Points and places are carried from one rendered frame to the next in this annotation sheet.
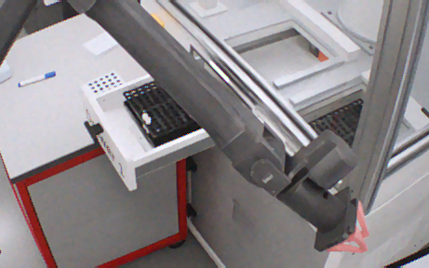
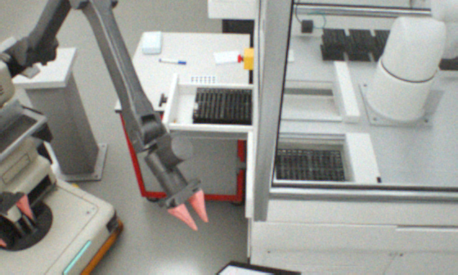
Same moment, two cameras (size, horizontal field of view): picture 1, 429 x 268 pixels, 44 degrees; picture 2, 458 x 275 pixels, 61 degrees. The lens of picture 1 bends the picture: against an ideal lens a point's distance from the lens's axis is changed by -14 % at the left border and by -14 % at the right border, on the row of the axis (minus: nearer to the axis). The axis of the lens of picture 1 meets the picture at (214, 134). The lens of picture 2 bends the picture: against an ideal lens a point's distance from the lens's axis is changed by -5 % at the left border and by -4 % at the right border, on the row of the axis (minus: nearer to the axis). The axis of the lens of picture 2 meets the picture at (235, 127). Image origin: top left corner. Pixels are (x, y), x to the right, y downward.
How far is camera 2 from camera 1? 0.64 m
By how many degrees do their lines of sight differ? 24
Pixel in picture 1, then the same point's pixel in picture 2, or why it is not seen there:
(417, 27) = (264, 82)
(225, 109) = (127, 92)
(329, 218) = (167, 187)
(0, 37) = (51, 8)
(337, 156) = (168, 146)
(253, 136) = (133, 113)
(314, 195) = (159, 166)
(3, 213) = not seen: hidden behind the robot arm
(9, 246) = not seen: hidden behind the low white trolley
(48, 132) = (156, 94)
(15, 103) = (150, 69)
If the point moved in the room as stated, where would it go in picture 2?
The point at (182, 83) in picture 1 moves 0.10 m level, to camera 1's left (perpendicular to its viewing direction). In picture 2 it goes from (113, 70) to (86, 56)
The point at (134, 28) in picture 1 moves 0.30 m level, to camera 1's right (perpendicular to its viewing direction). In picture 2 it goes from (100, 30) to (197, 75)
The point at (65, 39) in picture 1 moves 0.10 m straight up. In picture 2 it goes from (208, 46) to (207, 29)
